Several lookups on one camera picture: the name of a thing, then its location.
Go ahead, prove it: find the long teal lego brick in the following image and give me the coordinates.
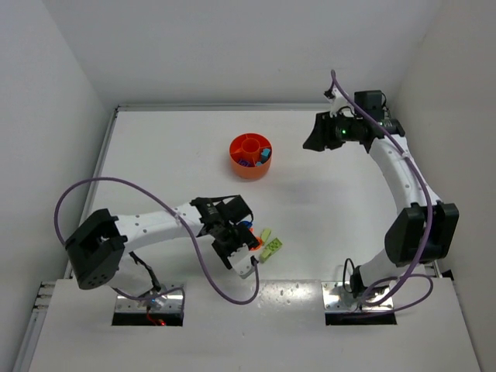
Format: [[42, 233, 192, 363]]
[[260, 148, 271, 164]]

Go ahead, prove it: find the purple curved lego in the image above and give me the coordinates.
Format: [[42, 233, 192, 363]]
[[238, 159, 253, 167]]

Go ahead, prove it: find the bright green lego brick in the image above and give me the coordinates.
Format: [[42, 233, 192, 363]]
[[265, 238, 283, 253]]

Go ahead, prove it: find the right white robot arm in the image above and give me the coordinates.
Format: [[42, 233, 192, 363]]
[[303, 87, 460, 298]]

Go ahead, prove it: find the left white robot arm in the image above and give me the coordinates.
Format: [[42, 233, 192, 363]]
[[65, 195, 260, 301]]

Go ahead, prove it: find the blue half-round lego piece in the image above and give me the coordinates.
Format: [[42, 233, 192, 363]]
[[239, 221, 253, 229]]

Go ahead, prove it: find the orange round lego piece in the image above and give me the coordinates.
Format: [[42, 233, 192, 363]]
[[250, 236, 264, 251]]

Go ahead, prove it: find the light green curved lego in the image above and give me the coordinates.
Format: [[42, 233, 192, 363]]
[[260, 229, 271, 243]]

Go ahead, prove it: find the light green sloped lego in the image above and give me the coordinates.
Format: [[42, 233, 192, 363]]
[[258, 249, 276, 264]]

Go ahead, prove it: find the orange round divided container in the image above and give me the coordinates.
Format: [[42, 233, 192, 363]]
[[229, 133, 273, 181]]

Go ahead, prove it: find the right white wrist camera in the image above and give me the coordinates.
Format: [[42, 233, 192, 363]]
[[324, 87, 354, 117]]

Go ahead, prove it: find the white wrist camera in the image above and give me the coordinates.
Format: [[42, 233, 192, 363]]
[[324, 87, 354, 117], [228, 245, 255, 279]]

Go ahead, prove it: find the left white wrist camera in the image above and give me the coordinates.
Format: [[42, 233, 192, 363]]
[[228, 245, 255, 279]]

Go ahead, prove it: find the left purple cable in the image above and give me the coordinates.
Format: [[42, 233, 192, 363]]
[[53, 177, 260, 305]]

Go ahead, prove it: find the purple cable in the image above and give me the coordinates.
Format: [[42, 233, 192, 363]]
[[329, 69, 434, 319], [53, 177, 260, 305]]

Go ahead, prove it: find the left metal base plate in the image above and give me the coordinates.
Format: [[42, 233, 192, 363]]
[[115, 284, 185, 316]]

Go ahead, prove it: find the metal base plate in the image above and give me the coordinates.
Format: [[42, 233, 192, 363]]
[[115, 284, 185, 316], [321, 281, 394, 315]]

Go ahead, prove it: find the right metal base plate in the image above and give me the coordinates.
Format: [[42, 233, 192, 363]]
[[321, 281, 394, 315]]

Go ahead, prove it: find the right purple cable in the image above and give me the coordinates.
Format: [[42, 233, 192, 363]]
[[329, 69, 434, 319]]

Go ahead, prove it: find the aluminium table frame rail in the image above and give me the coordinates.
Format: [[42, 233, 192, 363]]
[[29, 105, 451, 371]]

